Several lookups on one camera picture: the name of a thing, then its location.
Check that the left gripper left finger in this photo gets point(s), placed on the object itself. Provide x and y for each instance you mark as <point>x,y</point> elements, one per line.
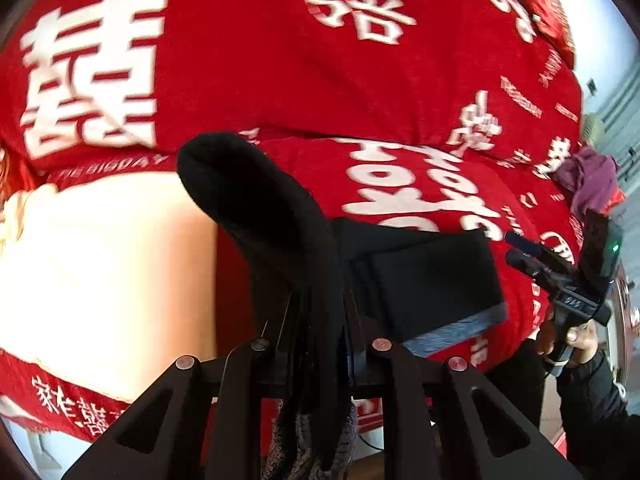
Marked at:
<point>198,420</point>

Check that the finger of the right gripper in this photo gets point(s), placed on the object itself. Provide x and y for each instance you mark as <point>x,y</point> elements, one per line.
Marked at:
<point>560,265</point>
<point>536,264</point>

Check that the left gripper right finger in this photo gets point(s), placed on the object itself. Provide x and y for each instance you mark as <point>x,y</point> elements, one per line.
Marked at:
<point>446,421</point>

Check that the grey leaf-patterned cloth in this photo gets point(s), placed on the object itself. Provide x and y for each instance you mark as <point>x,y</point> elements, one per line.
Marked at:
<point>291,451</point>

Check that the black pants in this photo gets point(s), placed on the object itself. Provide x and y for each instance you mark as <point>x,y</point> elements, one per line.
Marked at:
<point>302,264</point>

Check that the right forearm black sleeve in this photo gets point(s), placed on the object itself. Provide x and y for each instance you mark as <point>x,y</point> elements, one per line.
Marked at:
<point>602,438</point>

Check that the person's right hand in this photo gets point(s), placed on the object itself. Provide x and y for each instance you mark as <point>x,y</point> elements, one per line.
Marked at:
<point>583,339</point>

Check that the purple cloth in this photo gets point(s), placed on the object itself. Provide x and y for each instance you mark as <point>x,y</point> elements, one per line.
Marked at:
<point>589,178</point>

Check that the red sofa cover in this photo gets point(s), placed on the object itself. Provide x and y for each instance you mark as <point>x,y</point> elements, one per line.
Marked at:
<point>426,115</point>

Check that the red round wall decoration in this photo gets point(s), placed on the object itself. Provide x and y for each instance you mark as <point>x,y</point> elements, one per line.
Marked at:
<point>552,23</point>

